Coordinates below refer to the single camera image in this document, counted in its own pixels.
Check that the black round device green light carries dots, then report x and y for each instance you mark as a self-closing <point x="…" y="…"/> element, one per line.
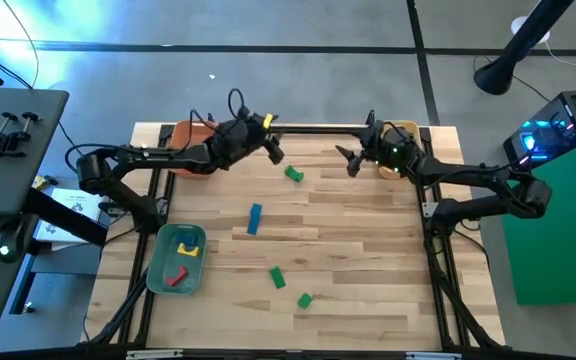
<point x="12" y="237"/>

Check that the red block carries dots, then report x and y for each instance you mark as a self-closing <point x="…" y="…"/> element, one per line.
<point x="177" y="277"/>

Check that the green half-cylinder block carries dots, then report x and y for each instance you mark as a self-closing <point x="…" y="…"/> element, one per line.
<point x="305" y="300"/>

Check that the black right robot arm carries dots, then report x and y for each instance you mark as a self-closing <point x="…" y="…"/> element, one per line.
<point x="468" y="172"/>

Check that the white metal bracket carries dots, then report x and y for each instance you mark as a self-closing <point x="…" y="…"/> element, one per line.
<point x="153" y="354"/>
<point x="433" y="356"/>

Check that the left gripper yellow tape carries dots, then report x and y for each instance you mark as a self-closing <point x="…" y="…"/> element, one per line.
<point x="245" y="140"/>

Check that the blue arch block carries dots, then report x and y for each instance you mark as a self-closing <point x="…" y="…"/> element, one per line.
<point x="186" y="239"/>

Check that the black desk leg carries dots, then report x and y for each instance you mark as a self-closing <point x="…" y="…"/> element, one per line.
<point x="63" y="215"/>

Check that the tan plastic bin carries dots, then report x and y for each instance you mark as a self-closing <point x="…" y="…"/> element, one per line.
<point x="387" y="173"/>

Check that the yellow arch block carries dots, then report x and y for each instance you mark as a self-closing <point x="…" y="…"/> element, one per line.
<point x="188" y="250"/>

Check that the long blue block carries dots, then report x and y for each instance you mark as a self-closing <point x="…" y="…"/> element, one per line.
<point x="254" y="218"/>

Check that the white round disc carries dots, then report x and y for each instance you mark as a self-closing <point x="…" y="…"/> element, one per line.
<point x="517" y="22"/>

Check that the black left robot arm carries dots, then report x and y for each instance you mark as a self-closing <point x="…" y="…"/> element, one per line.
<point x="158" y="157"/>

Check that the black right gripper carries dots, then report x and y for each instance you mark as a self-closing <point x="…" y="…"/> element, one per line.
<point x="393" y="150"/>

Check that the small green arch block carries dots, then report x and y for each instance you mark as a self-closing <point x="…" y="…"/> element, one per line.
<point x="294" y="173"/>

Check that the pink plastic bin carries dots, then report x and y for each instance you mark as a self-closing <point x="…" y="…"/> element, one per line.
<point x="184" y="135"/>

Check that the flat green block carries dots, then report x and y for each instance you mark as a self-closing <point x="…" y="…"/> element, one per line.
<point x="277" y="277"/>

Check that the teal plastic bin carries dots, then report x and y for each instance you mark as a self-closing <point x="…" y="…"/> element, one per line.
<point x="168" y="270"/>

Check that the green floor board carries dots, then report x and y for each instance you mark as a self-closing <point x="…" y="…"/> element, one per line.
<point x="563" y="240"/>

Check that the white paper booklet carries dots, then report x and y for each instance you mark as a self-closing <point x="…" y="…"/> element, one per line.
<point x="75" y="202"/>

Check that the black aluminium table frame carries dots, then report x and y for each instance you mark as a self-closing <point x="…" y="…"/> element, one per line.
<point x="318" y="130"/>

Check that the small yellow item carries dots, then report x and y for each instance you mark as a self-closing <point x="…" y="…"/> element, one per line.
<point x="41" y="183"/>

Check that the black pole stand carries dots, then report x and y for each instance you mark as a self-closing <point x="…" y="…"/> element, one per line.
<point x="518" y="45"/>

